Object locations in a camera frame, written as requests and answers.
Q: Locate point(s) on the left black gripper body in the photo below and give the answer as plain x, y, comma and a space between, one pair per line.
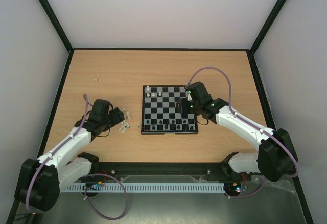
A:
109, 123

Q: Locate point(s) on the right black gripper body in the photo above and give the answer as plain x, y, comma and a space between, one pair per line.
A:
184, 105

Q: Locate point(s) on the black grey chessboard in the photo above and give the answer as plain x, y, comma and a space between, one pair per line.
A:
164, 107

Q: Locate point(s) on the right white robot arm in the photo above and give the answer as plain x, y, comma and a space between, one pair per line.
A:
274, 156

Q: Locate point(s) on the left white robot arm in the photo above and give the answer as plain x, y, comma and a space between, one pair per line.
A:
41, 180

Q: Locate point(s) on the pile of white chess pieces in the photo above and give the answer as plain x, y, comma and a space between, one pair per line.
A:
126, 124

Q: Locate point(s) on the black aluminium rail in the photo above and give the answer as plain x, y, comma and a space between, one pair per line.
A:
222, 171

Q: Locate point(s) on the light blue cable duct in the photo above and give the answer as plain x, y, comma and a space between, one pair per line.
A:
147, 188

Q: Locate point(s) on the black frame post right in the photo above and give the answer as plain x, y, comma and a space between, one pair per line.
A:
267, 25

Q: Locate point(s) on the black frame post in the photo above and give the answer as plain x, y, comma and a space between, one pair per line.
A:
56, 24
267, 25

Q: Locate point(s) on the black frame post left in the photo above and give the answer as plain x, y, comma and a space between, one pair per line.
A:
56, 24

